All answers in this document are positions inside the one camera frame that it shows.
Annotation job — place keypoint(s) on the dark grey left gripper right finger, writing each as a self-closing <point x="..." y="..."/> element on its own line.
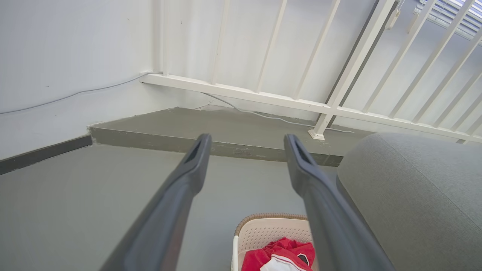
<point x="327" y="218"/>

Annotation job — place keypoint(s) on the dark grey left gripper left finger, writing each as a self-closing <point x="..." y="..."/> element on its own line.
<point x="169" y="218"/>

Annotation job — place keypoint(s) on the beige perforated plastic laundry basket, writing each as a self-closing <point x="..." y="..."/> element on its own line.
<point x="260" y="233"/>

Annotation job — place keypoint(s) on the red and white garment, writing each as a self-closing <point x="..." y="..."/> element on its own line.
<point x="256" y="259"/>

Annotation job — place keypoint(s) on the grey fabric sofa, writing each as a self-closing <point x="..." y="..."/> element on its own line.
<point x="414" y="195"/>

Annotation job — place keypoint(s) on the raised grey concrete step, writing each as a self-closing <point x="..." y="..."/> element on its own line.
<point x="188" y="124"/>

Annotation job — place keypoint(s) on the white metal railing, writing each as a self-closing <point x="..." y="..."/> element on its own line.
<point x="226" y="90"/>

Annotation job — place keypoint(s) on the black baseboard strip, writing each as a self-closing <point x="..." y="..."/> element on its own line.
<point x="45" y="152"/>

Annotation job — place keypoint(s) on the white window blind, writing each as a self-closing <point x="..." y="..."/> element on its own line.
<point x="459" y="17"/>

